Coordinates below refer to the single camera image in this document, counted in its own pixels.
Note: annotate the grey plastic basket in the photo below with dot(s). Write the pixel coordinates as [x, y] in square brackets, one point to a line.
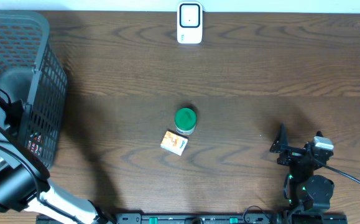
[30, 72]

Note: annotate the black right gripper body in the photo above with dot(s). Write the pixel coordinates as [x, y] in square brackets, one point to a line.
[297, 170]

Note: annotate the white barcode scanner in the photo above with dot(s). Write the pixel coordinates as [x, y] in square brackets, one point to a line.
[189, 22]

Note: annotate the green lid jar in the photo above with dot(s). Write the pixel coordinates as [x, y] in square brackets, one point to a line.
[185, 121]

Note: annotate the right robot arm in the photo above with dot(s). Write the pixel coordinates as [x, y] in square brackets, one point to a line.
[309, 194]

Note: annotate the orange snack box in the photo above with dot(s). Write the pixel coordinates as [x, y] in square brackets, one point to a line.
[174, 143]

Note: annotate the orange chocolate bar wrapper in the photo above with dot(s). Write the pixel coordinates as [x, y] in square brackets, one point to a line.
[34, 145]

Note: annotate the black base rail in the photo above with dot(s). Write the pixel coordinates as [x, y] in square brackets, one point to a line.
[254, 218]

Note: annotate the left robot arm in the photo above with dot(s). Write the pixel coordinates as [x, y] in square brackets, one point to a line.
[25, 183]

